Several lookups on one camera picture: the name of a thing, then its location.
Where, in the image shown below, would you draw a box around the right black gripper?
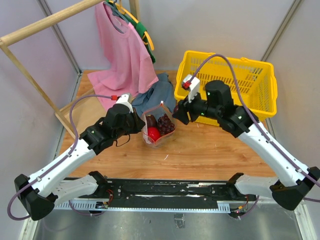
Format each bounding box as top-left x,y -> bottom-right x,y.
172,87 -> 221,125

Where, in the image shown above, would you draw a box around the dark purple grape bunch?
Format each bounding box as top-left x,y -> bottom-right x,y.
157,114 -> 176,136

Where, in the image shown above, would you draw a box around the clear zip top bag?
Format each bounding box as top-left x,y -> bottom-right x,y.
142,101 -> 177,148

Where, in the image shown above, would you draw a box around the red apple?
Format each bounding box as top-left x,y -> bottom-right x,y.
147,127 -> 162,142

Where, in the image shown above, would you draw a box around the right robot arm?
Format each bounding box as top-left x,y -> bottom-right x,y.
172,78 -> 320,211

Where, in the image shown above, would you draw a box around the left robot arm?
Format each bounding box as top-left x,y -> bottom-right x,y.
14,103 -> 145,221

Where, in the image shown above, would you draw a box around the blue grey cloth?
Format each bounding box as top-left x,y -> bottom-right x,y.
131,72 -> 176,116

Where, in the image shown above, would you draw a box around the pink t-shirt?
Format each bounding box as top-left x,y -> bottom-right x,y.
88,3 -> 158,110

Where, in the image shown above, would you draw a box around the yellow plastic basket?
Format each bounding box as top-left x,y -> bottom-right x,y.
174,50 -> 278,122

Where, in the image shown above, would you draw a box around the green garment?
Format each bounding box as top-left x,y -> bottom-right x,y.
103,0 -> 156,64

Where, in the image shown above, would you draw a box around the grey clothes hanger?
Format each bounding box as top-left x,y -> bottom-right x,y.
103,0 -> 131,33

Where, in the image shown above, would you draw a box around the yellow clothes hanger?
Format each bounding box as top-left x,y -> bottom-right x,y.
107,0 -> 155,51

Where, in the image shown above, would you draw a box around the wooden clothes rack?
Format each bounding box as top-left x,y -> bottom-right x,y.
0,0 -> 141,135

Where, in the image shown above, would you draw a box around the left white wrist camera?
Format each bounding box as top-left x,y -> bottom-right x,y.
111,93 -> 134,113

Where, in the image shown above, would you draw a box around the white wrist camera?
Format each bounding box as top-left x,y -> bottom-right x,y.
181,74 -> 200,103
111,93 -> 134,113

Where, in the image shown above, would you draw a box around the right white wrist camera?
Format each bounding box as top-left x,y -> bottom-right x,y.
181,74 -> 200,103

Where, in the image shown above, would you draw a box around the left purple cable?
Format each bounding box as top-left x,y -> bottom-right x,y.
6,94 -> 113,221

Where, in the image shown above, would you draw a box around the purple cable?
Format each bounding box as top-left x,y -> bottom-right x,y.
191,53 -> 320,203
6,94 -> 113,221

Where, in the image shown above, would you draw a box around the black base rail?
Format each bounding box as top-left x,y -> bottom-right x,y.
77,177 -> 253,211

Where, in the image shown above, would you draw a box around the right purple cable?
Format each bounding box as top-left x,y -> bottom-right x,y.
191,53 -> 320,203

